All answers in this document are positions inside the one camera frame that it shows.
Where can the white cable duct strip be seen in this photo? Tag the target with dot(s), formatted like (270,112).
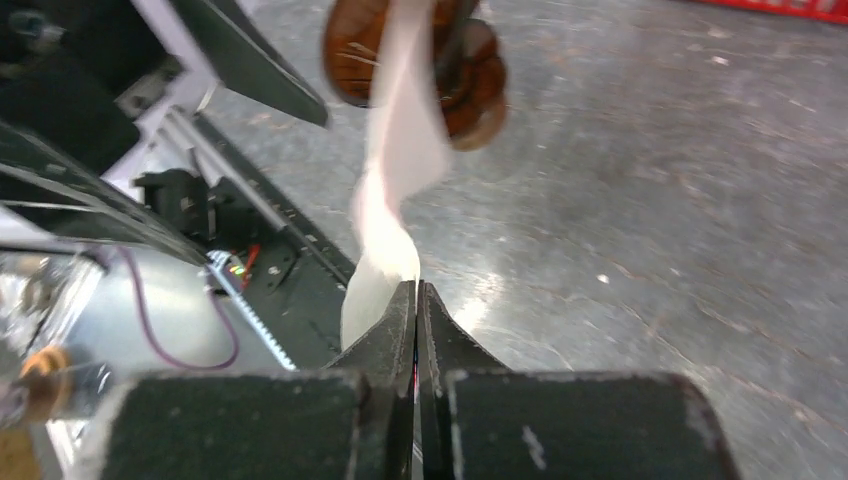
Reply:
(230,273)

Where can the brown tape roll on bench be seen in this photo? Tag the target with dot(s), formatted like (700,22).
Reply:
(46,376)

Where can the red plastic basket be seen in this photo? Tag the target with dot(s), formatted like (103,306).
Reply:
(829,11)

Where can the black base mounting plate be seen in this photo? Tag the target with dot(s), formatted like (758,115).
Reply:
(203,186)

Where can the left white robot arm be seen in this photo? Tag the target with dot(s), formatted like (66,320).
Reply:
(40,179)

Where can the brown transparent dripper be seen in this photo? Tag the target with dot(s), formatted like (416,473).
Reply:
(469,71)

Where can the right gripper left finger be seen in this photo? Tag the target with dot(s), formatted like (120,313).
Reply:
(384,360)

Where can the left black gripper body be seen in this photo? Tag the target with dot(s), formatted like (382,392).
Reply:
(67,68)

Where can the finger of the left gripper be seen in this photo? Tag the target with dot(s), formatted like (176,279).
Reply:
(245,62)

